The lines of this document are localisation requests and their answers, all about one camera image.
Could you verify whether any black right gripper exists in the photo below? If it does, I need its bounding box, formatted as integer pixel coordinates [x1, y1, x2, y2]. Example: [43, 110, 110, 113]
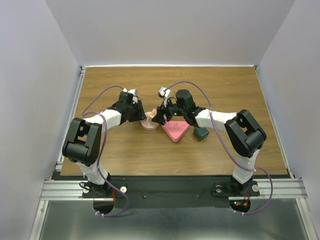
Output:
[150, 97, 186, 126]

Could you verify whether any beige cube socket adapter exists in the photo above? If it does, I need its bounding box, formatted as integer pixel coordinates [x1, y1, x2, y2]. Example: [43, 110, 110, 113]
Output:
[145, 109, 157, 121]

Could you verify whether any round pink power strip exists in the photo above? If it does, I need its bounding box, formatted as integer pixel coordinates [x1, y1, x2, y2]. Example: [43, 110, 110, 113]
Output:
[140, 118, 159, 131]

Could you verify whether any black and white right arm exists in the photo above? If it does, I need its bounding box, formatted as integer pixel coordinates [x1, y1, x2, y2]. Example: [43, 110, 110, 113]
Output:
[151, 87, 267, 195]

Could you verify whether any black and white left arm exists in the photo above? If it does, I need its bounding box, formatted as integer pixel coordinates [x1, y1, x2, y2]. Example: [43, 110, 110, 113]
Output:
[62, 88, 146, 197]

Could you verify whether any dark green plug adapter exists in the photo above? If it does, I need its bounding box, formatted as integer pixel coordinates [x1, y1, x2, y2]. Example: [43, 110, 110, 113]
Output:
[193, 127, 210, 142]

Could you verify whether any pink triangular power strip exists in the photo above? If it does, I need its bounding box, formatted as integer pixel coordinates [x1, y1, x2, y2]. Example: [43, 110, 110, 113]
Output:
[161, 120, 190, 143]

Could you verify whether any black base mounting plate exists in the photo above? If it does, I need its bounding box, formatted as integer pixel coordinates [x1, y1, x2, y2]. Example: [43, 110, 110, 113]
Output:
[51, 174, 263, 210]

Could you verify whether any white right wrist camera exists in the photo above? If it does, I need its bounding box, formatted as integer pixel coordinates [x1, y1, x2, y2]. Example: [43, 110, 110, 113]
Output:
[158, 86, 171, 107]

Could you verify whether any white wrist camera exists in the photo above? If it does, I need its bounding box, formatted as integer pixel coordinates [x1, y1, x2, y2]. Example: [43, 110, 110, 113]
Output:
[158, 86, 171, 107]
[122, 88, 139, 104]

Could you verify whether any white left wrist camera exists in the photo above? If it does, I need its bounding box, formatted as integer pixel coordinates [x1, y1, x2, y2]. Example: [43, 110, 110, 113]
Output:
[122, 88, 139, 104]

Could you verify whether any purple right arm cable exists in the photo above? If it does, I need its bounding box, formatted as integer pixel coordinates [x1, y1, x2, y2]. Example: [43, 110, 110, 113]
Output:
[166, 80, 274, 216]

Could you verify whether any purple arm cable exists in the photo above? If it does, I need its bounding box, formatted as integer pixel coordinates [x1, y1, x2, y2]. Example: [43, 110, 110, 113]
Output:
[81, 85, 130, 218]
[166, 80, 274, 216]

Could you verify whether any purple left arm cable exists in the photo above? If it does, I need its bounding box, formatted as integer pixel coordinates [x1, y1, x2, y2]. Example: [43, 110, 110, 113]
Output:
[81, 85, 130, 218]

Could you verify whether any aluminium table edge rail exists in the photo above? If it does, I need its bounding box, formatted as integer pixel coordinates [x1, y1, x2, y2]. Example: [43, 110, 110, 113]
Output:
[54, 66, 87, 172]

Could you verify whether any aluminium front frame rail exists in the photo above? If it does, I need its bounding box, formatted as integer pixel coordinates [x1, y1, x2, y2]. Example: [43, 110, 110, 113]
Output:
[40, 178, 308, 201]

